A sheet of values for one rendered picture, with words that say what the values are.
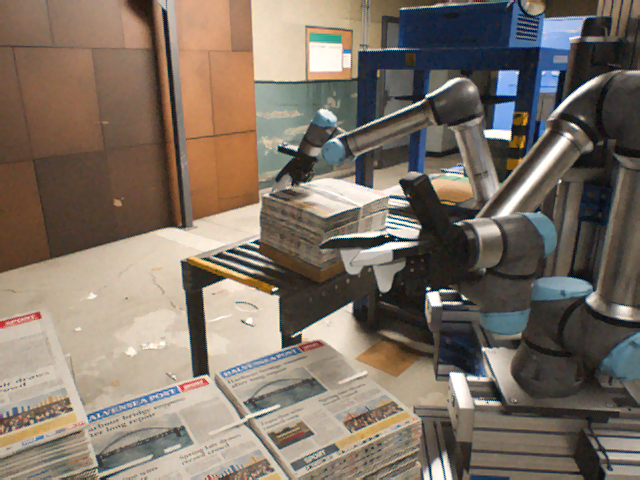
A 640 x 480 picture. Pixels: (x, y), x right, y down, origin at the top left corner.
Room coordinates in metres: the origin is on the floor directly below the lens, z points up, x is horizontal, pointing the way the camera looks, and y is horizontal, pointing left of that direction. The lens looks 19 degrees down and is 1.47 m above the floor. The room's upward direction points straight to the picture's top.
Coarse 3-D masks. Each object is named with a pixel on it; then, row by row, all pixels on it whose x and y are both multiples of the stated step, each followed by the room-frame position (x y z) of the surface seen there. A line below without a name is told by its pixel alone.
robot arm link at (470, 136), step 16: (480, 112) 1.58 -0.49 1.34; (464, 128) 1.58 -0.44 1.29; (480, 128) 1.59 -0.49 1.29; (464, 144) 1.59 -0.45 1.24; (480, 144) 1.58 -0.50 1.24; (464, 160) 1.60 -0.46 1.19; (480, 160) 1.57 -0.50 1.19; (480, 176) 1.57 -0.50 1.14; (496, 176) 1.58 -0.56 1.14; (480, 192) 1.57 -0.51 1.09; (480, 208) 1.56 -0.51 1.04
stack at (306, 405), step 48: (192, 384) 0.92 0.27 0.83; (240, 384) 0.92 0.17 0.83; (288, 384) 0.92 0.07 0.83; (336, 384) 0.92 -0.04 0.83; (96, 432) 0.77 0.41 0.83; (144, 432) 0.77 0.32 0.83; (192, 432) 0.77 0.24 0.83; (240, 432) 0.77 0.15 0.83; (288, 432) 0.77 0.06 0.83; (336, 432) 0.77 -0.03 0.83; (384, 432) 0.77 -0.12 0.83
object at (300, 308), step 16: (368, 272) 1.69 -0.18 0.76; (304, 288) 1.48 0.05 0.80; (320, 288) 1.49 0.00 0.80; (336, 288) 1.54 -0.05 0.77; (352, 288) 1.62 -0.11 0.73; (368, 288) 1.70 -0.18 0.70; (288, 304) 1.38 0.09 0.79; (304, 304) 1.43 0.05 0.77; (320, 304) 1.49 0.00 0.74; (336, 304) 1.55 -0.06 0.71; (288, 320) 1.38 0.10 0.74; (304, 320) 1.43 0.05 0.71
